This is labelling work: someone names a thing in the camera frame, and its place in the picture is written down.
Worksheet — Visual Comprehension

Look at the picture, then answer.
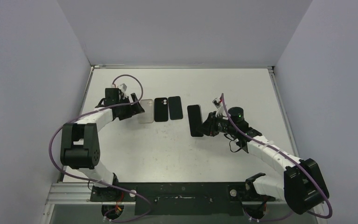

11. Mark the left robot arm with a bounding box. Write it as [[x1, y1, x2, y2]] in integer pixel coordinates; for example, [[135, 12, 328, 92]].
[[60, 84, 145, 201]]

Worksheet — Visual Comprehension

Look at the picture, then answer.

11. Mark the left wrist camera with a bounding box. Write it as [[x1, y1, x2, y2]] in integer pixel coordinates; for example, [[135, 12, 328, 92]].
[[117, 84, 127, 93]]

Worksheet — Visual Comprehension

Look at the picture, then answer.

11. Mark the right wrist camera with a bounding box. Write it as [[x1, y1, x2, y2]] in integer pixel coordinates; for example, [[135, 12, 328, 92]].
[[212, 97, 222, 109]]

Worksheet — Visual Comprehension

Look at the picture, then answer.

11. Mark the black phone case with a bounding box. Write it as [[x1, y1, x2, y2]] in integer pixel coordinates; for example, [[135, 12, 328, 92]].
[[154, 98, 169, 122]]

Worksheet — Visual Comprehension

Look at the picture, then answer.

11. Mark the aluminium frame rail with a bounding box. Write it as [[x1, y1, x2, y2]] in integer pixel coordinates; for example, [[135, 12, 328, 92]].
[[44, 182, 137, 205]]

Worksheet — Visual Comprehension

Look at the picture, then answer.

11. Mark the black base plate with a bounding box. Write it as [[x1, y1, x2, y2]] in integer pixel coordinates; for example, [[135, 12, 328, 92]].
[[117, 182, 254, 217]]

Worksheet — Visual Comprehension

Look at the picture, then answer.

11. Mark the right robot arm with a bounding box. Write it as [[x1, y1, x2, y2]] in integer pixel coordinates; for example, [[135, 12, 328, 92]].
[[195, 107, 330, 214]]

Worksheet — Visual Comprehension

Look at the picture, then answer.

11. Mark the black phone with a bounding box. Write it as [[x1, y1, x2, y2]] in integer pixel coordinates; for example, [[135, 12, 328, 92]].
[[168, 96, 183, 120]]

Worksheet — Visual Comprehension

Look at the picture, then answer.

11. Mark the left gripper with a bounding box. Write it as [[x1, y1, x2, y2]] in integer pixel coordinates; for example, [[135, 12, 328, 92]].
[[116, 93, 144, 120]]

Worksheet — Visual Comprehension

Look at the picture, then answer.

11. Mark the beige phone case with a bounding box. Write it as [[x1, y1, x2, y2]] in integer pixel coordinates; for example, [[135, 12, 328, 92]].
[[138, 99, 154, 124]]

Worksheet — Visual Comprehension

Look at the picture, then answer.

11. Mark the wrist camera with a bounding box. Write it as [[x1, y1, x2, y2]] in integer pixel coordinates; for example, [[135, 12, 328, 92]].
[[212, 97, 222, 109], [117, 84, 127, 93]]

